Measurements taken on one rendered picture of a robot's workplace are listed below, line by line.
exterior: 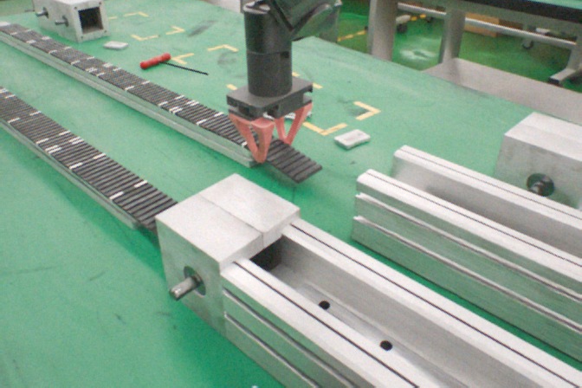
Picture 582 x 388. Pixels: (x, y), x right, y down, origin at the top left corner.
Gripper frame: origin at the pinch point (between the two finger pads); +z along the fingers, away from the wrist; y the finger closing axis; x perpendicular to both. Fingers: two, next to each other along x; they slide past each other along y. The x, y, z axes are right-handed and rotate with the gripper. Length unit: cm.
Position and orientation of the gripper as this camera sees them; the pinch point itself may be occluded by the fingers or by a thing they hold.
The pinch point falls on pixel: (272, 149)
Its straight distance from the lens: 68.1
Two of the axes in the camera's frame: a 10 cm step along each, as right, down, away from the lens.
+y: 6.8, -4.1, 6.1
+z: 0.2, 8.4, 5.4
